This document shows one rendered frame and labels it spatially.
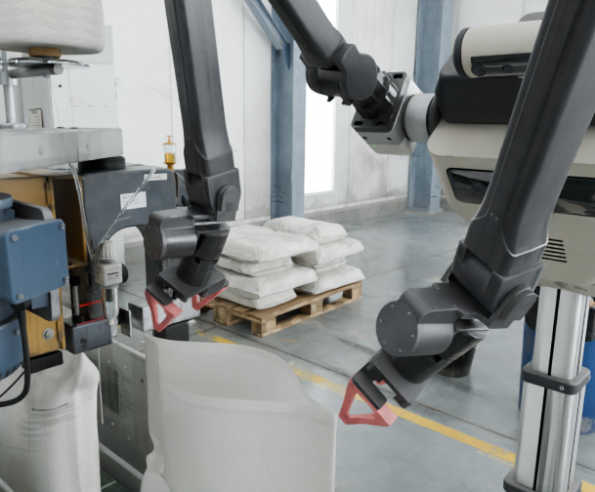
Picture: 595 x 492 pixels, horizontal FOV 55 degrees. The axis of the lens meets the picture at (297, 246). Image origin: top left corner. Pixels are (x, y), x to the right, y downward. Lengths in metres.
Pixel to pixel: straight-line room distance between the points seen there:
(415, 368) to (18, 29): 0.65
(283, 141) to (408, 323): 6.51
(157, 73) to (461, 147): 5.20
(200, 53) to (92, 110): 4.20
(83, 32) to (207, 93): 0.18
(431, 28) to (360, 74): 8.72
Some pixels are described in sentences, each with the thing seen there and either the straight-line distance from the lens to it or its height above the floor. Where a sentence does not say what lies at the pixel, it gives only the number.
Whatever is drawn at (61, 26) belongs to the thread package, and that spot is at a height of 1.55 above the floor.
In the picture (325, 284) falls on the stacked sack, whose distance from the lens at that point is 4.34.
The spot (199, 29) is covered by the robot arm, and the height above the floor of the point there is 1.55.
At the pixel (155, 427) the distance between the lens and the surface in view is 1.18.
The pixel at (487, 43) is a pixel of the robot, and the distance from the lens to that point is 0.87.
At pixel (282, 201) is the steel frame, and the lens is 7.12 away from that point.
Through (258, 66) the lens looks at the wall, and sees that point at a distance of 6.94.
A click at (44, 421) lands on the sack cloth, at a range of 1.50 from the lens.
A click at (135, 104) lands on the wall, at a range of 5.90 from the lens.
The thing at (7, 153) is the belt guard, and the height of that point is 1.39.
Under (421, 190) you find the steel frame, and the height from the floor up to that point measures 0.33.
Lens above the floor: 1.44
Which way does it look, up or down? 12 degrees down
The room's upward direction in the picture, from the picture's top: 1 degrees clockwise
